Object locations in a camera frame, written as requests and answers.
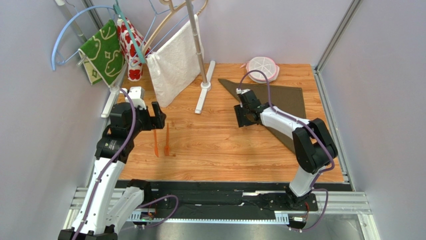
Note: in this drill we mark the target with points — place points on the brown cloth napkin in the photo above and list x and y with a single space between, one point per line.
285 98

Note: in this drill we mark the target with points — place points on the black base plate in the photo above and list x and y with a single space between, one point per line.
222 200

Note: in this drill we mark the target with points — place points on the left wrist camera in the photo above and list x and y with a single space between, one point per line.
136 95

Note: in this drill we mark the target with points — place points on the aluminium frame rail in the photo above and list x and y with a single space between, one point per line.
341 28

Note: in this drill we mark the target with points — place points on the red white patterned cloth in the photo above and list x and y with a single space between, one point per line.
128 49

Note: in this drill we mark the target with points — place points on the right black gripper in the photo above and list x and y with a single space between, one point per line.
242 115

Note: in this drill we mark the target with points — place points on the white towel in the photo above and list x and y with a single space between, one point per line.
174 66

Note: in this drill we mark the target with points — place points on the beige wooden hanger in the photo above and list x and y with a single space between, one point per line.
173 10

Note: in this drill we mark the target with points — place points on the teal hanger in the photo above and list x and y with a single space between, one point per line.
138 51

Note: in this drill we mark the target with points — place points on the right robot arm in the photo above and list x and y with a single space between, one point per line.
314 148

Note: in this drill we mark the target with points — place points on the orange plastic fork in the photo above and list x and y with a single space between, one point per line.
167 144

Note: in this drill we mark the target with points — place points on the white pink lidded container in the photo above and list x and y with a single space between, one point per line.
265 65

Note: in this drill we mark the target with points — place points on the metal drying rack stand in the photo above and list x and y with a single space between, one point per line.
205 85

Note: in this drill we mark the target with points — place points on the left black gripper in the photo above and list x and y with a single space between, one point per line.
152 122

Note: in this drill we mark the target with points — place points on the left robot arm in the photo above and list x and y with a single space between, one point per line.
98 219

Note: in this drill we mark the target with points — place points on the orange plastic knife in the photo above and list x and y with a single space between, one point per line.
156 150

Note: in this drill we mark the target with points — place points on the green patterned towel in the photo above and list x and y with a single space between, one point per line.
102 57

